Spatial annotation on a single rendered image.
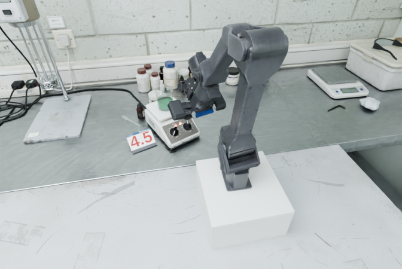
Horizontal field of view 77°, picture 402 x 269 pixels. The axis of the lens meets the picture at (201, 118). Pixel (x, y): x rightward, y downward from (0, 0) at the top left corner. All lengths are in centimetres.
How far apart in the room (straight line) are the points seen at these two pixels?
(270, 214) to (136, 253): 33
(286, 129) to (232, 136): 51
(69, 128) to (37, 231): 42
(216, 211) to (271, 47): 38
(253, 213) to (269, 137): 42
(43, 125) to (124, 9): 61
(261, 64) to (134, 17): 94
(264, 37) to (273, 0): 101
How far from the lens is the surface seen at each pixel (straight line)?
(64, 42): 135
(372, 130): 118
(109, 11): 130
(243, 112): 49
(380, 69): 149
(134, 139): 93
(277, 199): 66
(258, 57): 41
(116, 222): 76
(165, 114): 92
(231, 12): 135
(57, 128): 112
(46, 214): 85
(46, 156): 102
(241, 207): 63
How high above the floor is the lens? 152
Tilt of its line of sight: 37 degrees down
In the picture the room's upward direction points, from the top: straight up
